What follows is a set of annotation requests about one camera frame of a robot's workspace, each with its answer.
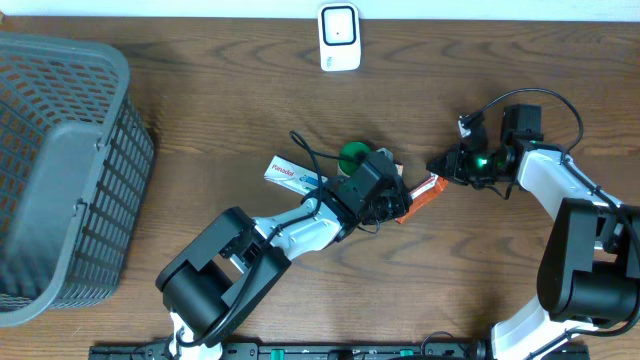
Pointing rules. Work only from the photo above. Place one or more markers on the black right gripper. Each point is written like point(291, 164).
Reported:
point(453, 168)

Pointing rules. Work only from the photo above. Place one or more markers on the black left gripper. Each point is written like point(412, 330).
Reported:
point(401, 204)

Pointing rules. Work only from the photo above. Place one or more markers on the orange Top chocolate bar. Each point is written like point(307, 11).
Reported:
point(423, 194)

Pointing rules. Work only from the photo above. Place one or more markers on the small orange box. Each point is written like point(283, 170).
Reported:
point(399, 168)

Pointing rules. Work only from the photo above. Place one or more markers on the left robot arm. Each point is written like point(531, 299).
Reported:
point(212, 286)

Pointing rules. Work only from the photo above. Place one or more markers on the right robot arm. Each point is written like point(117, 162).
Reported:
point(588, 279)

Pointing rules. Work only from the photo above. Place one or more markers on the white barcode scanner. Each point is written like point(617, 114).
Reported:
point(339, 37)

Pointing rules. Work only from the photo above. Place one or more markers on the green lid jar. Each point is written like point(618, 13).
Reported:
point(351, 156)

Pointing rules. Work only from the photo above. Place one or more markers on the white Panadol box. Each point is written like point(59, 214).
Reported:
point(291, 176)

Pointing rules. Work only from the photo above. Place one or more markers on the grey plastic basket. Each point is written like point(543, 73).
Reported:
point(76, 160)

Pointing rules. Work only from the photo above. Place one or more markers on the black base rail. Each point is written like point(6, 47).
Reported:
point(251, 351)

